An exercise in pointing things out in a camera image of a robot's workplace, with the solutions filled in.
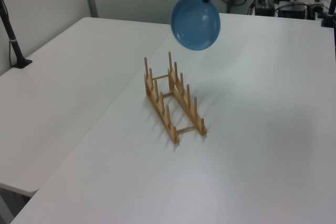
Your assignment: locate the blue round plate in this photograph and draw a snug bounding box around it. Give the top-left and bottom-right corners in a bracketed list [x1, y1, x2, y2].
[171, 0, 222, 51]

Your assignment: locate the wooden plate rack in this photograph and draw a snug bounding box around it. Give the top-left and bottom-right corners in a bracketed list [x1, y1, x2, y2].
[143, 51, 208, 145]

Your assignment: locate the black electronics box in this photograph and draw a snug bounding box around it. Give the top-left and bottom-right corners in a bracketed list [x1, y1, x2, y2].
[255, 0, 276, 16]

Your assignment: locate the black control box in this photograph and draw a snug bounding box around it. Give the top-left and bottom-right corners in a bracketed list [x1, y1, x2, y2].
[277, 3, 308, 19]

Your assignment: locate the black clamp with pole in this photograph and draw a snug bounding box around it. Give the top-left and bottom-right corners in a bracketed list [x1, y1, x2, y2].
[320, 0, 336, 28]

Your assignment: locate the black camera stand pole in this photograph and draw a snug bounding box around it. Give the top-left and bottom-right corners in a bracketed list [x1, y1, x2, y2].
[0, 0, 34, 70]

